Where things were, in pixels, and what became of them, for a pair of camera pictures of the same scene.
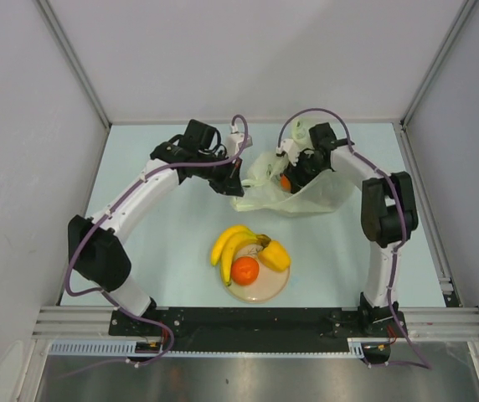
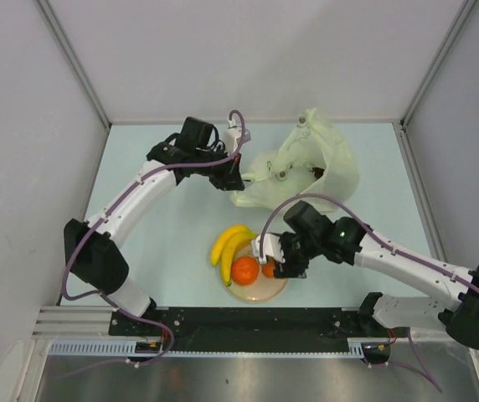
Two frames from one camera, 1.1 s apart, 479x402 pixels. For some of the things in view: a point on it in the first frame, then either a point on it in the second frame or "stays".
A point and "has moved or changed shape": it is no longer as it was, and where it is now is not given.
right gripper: (295, 173) to (289, 269)
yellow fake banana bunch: (229, 243) stays
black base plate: (170, 328) stays
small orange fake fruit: (285, 183) to (268, 269)
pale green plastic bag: (262, 193) has moved or changed shape
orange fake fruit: (244, 270) stays
